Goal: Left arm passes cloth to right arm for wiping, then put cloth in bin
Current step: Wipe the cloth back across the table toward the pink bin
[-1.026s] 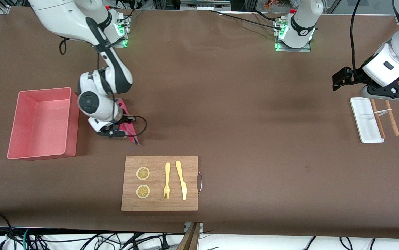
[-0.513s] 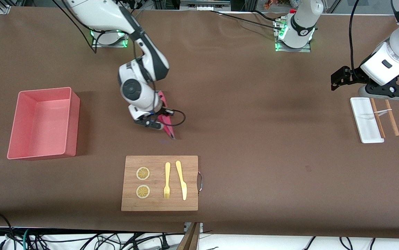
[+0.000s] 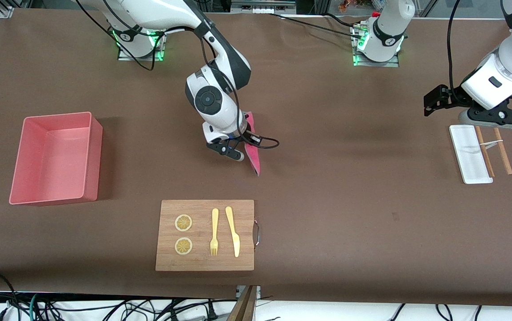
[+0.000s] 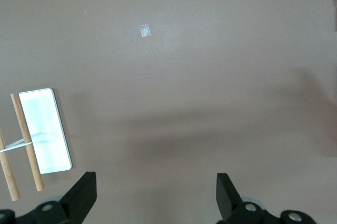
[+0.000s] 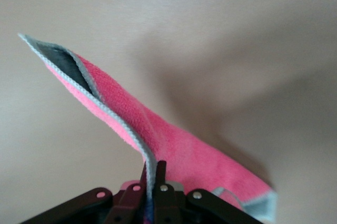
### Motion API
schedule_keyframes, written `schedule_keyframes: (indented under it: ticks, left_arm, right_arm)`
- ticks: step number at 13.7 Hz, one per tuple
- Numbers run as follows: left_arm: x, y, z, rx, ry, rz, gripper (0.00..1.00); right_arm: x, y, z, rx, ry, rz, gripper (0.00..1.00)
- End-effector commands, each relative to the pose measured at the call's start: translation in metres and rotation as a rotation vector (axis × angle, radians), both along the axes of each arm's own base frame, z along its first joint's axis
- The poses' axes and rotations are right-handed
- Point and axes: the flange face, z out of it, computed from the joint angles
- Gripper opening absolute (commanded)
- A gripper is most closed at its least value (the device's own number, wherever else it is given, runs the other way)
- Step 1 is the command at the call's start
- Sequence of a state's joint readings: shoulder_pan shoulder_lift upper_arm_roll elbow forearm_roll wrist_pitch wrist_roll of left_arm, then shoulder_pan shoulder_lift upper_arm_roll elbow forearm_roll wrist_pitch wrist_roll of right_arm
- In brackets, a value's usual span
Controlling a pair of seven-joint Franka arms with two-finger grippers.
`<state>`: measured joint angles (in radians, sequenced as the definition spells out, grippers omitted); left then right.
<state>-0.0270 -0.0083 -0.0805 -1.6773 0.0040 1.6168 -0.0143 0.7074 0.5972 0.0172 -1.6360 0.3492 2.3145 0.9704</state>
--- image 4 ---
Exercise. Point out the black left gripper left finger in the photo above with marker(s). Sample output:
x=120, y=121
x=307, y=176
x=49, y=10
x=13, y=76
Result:
x=76, y=203

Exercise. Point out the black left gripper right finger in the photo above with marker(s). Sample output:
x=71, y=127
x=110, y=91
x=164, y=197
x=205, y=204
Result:
x=229, y=203

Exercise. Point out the clear tape piece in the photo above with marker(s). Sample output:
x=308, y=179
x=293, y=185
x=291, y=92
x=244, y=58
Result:
x=144, y=30

